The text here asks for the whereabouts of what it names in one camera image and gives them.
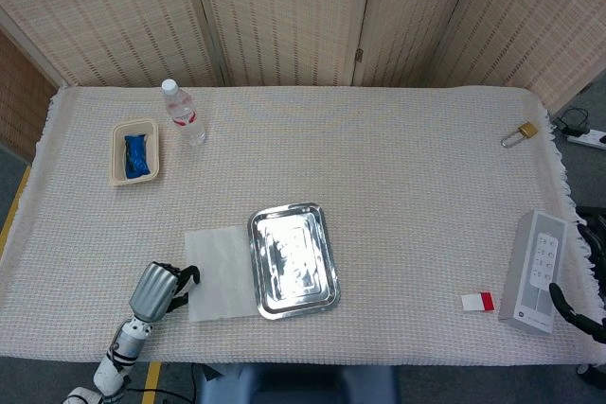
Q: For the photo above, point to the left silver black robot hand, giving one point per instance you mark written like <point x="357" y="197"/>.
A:
<point x="154" y="288"/>

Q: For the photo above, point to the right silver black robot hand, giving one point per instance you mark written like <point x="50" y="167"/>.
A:
<point x="580" y="316"/>

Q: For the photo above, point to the white parchment paper sheet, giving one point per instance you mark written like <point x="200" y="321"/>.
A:
<point x="222" y="271"/>

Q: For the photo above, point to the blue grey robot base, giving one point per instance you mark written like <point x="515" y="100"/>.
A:
<point x="293" y="387"/>

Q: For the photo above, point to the beige tray with blue item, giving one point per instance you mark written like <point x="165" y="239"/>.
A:
<point x="114" y="172"/>

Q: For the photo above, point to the silver metal tray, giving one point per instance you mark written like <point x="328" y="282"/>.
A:
<point x="293" y="262"/>

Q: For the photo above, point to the white power strip box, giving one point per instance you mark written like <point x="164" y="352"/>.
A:
<point x="521" y="271"/>

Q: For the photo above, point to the red and white card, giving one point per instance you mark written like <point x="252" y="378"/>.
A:
<point x="473" y="302"/>

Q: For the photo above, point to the blue plastic packet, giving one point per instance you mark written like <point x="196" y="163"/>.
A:
<point x="136" y="158"/>

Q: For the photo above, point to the clear plastic water bottle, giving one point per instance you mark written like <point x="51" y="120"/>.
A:
<point x="187" y="121"/>

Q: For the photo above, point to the white power strip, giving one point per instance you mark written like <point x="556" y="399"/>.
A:
<point x="587" y="140"/>

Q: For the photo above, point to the brass padlock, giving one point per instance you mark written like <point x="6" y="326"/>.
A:
<point x="528" y="129"/>

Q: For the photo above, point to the beige woven tablecloth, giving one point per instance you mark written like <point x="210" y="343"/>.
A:
<point x="379" y="163"/>

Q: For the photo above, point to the woven folding screen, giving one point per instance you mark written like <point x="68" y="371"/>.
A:
<point x="284" y="11"/>

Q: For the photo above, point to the brass screen hinge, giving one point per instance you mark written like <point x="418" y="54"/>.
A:
<point x="359" y="55"/>

